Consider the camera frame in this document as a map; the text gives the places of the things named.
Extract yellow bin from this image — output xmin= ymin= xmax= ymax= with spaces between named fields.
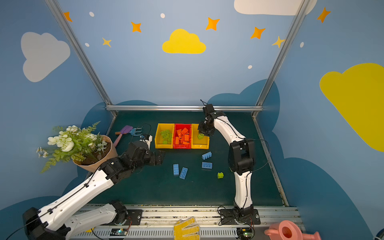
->
xmin=191 ymin=124 xmax=210 ymax=150
xmin=155 ymin=123 xmax=175 ymax=149

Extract red bin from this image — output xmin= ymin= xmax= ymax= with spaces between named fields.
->
xmin=173 ymin=124 xmax=192 ymax=149

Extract light blue lego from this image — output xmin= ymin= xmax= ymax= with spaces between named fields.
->
xmin=202 ymin=152 xmax=212 ymax=160

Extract long orange lego assembly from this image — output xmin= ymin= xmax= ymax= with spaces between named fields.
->
xmin=175 ymin=137 xmax=184 ymax=145

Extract green lego upside-down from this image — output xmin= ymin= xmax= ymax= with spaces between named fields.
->
xmin=160 ymin=130 xmax=171 ymax=138

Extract green lego studs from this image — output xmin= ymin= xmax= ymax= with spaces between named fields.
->
xmin=167 ymin=134 xmax=173 ymax=144

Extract blue lego studs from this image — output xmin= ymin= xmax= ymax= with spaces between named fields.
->
xmin=173 ymin=164 xmax=180 ymax=176

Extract blue lego upside-down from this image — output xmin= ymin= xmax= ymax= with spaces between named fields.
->
xmin=179 ymin=167 xmax=188 ymax=180

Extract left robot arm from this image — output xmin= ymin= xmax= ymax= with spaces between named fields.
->
xmin=23 ymin=140 xmax=165 ymax=240

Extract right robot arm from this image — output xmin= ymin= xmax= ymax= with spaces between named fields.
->
xmin=198 ymin=102 xmax=255 ymax=222

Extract blue toy rake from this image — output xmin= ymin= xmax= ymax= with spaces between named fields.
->
xmin=130 ymin=127 xmax=143 ymax=137

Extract purple toy shovel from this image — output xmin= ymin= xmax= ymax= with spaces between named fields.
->
xmin=114 ymin=125 xmax=133 ymax=147

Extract flower pot with plant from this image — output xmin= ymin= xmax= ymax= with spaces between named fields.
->
xmin=36 ymin=122 xmax=118 ymax=173

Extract left circuit board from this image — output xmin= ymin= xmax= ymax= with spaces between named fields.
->
xmin=110 ymin=229 xmax=129 ymax=237

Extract circuit board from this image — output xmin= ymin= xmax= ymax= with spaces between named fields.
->
xmin=110 ymin=229 xmax=129 ymax=237
xmin=236 ymin=228 xmax=255 ymax=240

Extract right circuit board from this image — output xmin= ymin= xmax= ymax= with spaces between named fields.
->
xmin=236 ymin=228 xmax=255 ymax=240

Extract pink watering can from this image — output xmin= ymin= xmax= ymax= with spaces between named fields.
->
xmin=264 ymin=220 xmax=322 ymax=240

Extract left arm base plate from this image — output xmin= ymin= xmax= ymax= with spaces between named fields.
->
xmin=103 ymin=209 xmax=143 ymax=226

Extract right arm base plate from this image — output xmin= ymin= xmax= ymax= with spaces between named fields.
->
xmin=217 ymin=208 xmax=261 ymax=226

